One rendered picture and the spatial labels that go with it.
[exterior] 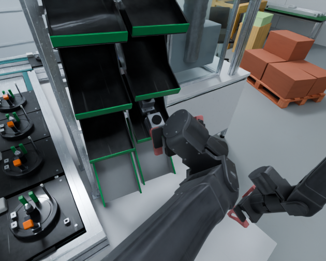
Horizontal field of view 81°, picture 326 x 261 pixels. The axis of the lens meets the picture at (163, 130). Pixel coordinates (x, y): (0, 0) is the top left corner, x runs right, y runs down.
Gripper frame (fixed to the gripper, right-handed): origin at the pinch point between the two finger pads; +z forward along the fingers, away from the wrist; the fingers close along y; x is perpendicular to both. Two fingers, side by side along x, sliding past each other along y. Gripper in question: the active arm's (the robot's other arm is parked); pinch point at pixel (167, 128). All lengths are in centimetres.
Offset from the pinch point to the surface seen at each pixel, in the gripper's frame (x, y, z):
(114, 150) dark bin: 6.1, 13.8, 10.1
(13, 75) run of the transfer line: -20, 56, 134
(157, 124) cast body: 0.5, 0.1, 7.2
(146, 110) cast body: -2.7, 0.1, 14.4
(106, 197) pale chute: 25.0, 19.1, 16.1
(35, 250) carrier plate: 31, 42, 12
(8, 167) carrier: 13, 50, 41
